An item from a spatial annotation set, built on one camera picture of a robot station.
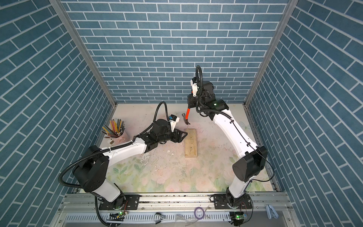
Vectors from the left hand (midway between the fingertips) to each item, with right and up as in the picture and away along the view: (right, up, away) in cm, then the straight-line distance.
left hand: (186, 133), depth 83 cm
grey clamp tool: (+42, -38, -14) cm, 58 cm away
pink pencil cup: (-52, -7, +12) cm, 53 cm away
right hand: (+2, +21, -6) cm, 22 cm away
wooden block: (+2, -8, +10) cm, 13 cm away
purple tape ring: (+4, -39, -13) cm, 41 cm away
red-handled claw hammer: (0, +10, +5) cm, 11 cm away
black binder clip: (-14, -40, -14) cm, 45 cm away
